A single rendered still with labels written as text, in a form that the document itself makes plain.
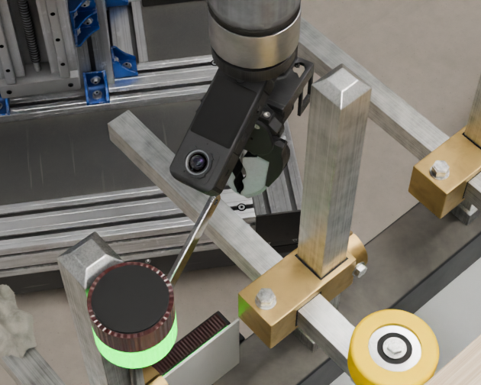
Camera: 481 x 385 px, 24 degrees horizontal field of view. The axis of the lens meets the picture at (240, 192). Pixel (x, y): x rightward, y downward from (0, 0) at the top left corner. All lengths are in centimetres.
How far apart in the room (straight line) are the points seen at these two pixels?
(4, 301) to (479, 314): 58
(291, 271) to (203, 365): 14
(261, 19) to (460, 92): 154
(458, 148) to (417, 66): 119
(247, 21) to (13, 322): 39
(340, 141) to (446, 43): 156
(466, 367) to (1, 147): 120
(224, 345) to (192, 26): 111
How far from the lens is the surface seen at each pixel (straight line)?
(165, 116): 203
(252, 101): 93
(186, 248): 105
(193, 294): 207
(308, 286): 110
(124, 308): 77
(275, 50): 89
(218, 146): 93
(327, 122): 91
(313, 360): 123
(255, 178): 104
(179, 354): 123
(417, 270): 130
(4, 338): 107
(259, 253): 113
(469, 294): 138
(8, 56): 186
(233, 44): 89
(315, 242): 106
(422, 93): 237
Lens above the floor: 181
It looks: 56 degrees down
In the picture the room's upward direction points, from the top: straight up
